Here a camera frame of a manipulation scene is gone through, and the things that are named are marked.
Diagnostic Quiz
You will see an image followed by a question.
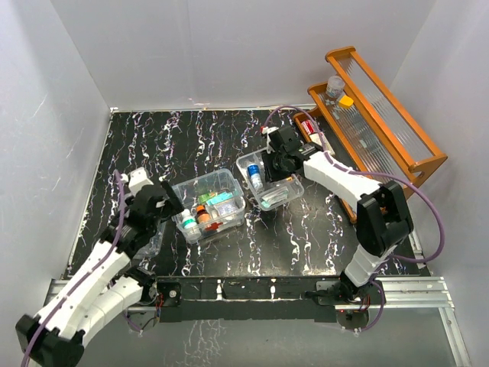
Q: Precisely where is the green wind oil box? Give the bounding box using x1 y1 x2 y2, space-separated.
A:
198 192 216 204

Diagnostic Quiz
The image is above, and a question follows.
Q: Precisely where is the orange brown medicine bottle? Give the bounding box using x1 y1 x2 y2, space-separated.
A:
196 205 212 226

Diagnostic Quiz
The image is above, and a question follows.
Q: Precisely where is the blue white spray bottle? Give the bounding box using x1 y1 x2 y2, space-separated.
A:
247 163 264 191

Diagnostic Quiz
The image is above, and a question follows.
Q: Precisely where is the clear first aid box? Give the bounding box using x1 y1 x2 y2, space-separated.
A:
173 169 246 244

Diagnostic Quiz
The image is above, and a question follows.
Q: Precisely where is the clear compartment organizer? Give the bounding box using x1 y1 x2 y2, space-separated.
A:
236 148 304 211

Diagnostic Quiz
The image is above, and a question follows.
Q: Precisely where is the clear box lid with handle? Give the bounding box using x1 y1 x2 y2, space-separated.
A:
136 222 166 258

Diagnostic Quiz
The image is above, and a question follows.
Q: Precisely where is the white blue gauze packet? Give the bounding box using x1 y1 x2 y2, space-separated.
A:
214 200 239 217

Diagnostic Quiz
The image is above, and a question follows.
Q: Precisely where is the teal bandage packet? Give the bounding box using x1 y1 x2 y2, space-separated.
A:
206 192 234 205

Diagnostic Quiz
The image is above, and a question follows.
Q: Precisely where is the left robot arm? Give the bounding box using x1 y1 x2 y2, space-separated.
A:
15 181 183 366

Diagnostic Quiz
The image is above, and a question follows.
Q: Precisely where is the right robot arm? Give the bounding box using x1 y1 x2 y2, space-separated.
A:
261 126 413 304

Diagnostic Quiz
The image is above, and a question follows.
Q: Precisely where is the beige medicine box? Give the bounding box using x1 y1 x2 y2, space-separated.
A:
309 132 335 156

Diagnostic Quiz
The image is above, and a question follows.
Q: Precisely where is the red white medicine box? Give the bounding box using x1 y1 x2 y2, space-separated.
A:
301 119 316 135

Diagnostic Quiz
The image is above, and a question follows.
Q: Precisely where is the white green capped bottle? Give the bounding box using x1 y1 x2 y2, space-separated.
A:
180 209 197 233

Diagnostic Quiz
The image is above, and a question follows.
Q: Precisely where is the orange wooden shelf rack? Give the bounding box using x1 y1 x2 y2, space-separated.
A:
293 45 448 225

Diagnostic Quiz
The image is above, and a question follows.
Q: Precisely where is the yellow capped bottle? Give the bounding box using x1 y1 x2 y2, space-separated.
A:
338 95 354 109

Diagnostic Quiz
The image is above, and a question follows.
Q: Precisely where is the clear jar on shelf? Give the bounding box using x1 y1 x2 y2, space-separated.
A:
325 76 345 99

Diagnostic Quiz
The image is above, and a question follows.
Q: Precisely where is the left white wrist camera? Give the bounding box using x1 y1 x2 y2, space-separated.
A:
121 167 153 196

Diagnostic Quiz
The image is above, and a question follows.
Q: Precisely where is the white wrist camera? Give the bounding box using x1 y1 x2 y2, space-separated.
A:
261 126 278 154
121 167 153 196

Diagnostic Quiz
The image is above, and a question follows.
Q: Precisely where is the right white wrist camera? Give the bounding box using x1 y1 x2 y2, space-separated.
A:
261 126 278 154

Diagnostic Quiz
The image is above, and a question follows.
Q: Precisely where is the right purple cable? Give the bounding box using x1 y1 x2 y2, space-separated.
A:
263 106 446 333

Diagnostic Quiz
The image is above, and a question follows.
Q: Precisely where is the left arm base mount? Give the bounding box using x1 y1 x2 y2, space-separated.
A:
126 268 181 320

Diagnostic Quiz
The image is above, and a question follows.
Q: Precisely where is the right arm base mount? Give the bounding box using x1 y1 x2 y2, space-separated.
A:
303 278 386 311

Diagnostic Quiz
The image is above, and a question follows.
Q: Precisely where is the metal frame rail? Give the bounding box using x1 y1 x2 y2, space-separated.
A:
37 213 471 367

